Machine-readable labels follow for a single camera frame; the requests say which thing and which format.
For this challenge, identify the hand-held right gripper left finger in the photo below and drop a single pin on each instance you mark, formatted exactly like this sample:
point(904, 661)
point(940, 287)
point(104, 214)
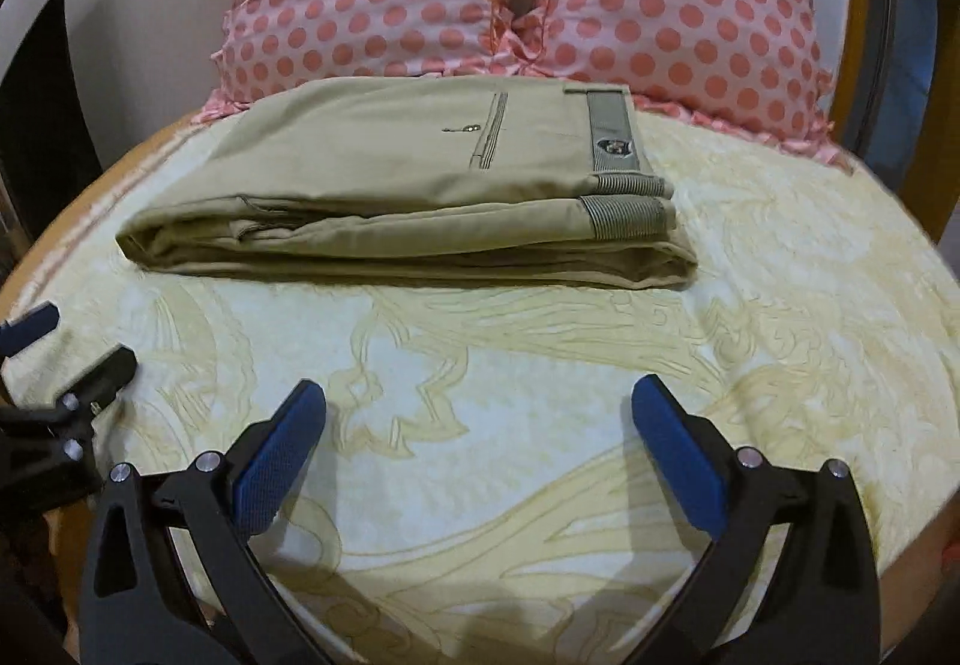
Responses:
point(277, 455)

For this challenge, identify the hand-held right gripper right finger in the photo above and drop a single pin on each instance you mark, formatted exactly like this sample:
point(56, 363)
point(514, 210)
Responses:
point(679, 459)

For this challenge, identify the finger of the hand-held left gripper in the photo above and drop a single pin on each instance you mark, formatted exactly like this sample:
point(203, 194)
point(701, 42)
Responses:
point(105, 376)
point(30, 324)

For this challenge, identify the khaki pants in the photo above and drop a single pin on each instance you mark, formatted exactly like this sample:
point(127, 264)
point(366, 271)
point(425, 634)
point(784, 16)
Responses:
point(420, 185)

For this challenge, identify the cream patterned blanket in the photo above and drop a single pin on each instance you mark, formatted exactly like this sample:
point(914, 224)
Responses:
point(480, 410)

